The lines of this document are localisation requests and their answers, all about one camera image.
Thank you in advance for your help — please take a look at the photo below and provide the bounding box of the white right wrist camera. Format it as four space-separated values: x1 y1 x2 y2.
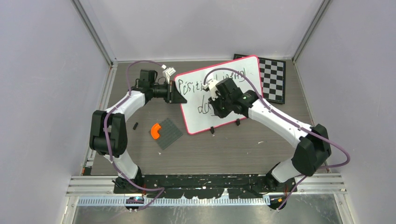
203 79 219 100

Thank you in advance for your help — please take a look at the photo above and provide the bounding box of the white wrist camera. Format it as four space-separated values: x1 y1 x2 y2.
161 64 176 84
203 79 219 100

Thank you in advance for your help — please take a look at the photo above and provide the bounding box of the aluminium frame rail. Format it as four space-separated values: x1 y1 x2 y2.
66 174 347 207

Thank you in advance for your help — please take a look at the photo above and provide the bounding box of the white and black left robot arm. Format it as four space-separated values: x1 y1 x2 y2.
89 67 187 193

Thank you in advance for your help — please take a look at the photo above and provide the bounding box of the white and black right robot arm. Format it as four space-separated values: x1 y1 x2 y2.
203 78 332 192

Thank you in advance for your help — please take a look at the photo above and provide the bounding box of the black and white checkerboard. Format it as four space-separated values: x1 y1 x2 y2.
223 54 286 105

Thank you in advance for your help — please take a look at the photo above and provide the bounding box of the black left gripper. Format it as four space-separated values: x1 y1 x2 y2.
150 81 187 104

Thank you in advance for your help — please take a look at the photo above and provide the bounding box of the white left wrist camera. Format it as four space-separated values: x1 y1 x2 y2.
161 64 176 84

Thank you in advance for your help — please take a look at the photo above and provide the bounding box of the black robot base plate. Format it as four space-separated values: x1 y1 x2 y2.
112 174 296 199

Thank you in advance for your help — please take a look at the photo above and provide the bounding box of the orange curved pipe piece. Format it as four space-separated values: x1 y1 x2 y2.
150 123 162 140

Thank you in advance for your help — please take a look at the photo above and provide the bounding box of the white board with pink frame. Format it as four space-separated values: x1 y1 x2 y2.
174 56 263 135

